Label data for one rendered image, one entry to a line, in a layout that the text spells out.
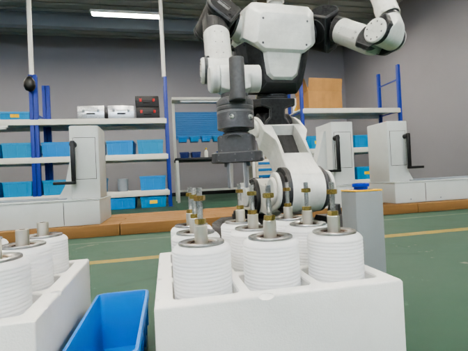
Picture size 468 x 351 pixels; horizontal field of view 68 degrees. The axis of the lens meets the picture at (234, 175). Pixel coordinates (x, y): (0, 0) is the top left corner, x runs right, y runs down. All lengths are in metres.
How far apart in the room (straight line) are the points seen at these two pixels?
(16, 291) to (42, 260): 0.12
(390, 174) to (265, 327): 2.86
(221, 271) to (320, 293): 0.16
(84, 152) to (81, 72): 6.90
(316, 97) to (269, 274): 5.55
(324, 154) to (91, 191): 1.92
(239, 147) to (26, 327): 0.52
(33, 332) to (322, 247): 0.44
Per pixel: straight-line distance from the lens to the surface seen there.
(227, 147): 0.81
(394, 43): 1.32
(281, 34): 1.29
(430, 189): 3.50
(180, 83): 9.35
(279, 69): 1.28
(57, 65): 9.74
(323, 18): 1.42
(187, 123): 6.70
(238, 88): 0.79
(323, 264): 0.62
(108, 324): 0.86
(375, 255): 0.89
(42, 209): 2.77
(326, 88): 6.16
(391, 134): 3.37
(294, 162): 1.10
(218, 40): 1.19
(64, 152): 5.49
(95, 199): 2.68
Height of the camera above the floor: 0.35
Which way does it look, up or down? 1 degrees up
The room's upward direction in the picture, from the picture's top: 3 degrees counter-clockwise
